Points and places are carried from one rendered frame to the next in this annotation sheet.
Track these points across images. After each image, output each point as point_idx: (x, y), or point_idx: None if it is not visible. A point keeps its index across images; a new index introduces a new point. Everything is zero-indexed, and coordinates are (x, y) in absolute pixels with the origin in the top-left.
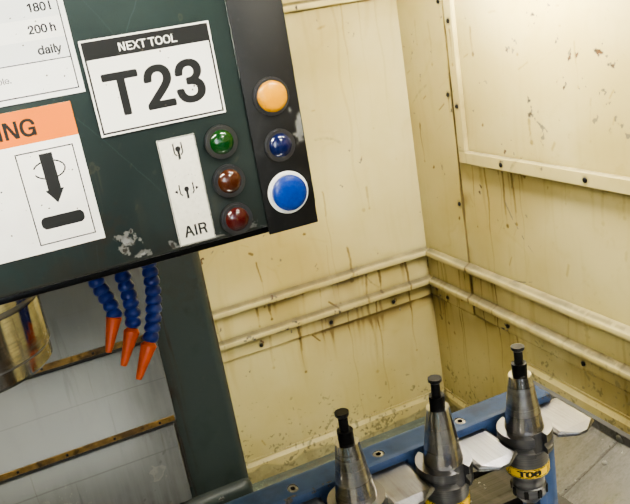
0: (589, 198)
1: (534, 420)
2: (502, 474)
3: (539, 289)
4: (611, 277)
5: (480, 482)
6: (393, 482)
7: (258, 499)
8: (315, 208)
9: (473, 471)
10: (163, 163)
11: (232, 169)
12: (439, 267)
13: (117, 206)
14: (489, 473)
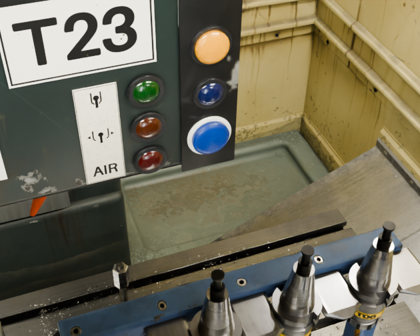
0: None
1: (384, 282)
2: (337, 238)
3: (415, 73)
4: None
5: (317, 242)
6: (250, 315)
7: (131, 311)
8: (234, 148)
9: (313, 230)
10: (78, 112)
11: (153, 117)
12: (327, 12)
13: (22, 151)
14: (327, 235)
